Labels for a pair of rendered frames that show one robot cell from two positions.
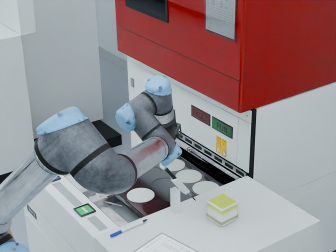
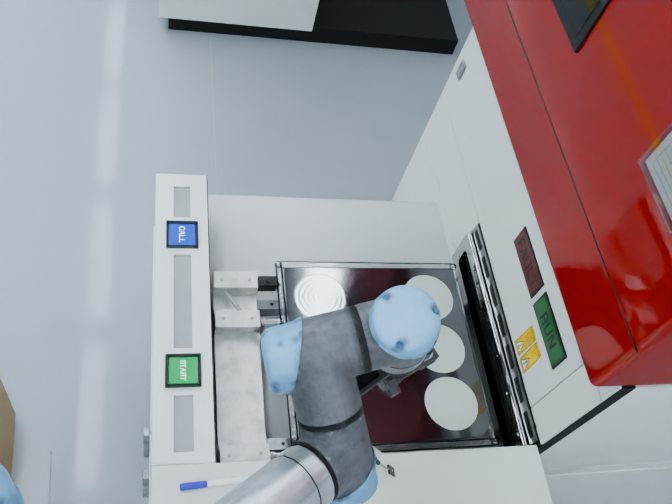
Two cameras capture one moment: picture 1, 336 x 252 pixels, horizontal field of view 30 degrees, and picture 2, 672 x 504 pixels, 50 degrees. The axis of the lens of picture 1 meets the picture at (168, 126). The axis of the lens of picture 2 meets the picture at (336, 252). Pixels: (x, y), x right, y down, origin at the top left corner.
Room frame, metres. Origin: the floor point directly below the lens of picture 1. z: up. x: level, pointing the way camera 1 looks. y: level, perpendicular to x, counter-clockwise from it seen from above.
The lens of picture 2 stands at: (1.33, 0.06, 2.04)
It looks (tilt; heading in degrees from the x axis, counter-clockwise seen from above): 54 degrees down; 9
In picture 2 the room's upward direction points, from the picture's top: 22 degrees clockwise
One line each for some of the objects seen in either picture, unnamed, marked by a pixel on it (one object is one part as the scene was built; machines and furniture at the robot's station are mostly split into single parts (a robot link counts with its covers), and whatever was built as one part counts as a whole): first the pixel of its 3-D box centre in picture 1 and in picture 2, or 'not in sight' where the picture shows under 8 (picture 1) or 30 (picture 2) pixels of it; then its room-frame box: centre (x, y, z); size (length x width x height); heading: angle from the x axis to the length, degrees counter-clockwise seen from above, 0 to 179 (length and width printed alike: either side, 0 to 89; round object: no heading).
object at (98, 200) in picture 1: (94, 201); (237, 322); (1.89, 0.27, 0.89); 0.08 x 0.03 x 0.03; 124
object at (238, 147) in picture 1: (183, 121); (497, 227); (2.28, -0.06, 1.02); 0.81 x 0.03 x 0.40; 34
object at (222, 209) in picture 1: (222, 209); not in sight; (1.67, -0.17, 1.00); 0.07 x 0.07 x 0.07; 38
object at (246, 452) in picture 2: not in sight; (244, 457); (1.69, 0.13, 0.89); 0.08 x 0.03 x 0.03; 124
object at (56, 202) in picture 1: (69, 211); (180, 320); (1.84, 0.35, 0.89); 0.55 x 0.09 x 0.14; 34
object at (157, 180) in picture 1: (165, 185); (384, 349); (1.99, 0.01, 0.90); 0.34 x 0.34 x 0.01; 34
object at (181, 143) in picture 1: (207, 167); (486, 340); (2.12, -0.15, 0.89); 0.44 x 0.02 x 0.10; 34
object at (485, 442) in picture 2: not in sight; (399, 447); (1.84, -0.09, 0.90); 0.37 x 0.01 x 0.01; 124
